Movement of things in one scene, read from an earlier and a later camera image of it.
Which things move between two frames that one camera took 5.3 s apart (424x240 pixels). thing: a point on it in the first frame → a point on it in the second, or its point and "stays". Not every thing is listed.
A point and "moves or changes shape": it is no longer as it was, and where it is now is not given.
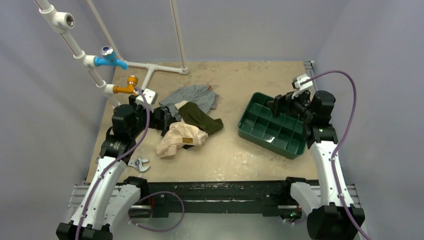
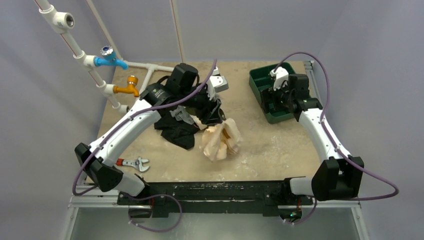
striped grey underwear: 202,96 moves or changes shape
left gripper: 158,123 → 208,113
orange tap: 132,81 stays
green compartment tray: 284,133 → 259,79
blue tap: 109,58 stays
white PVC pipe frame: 64,21 stays
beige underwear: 176,134 → 220,141
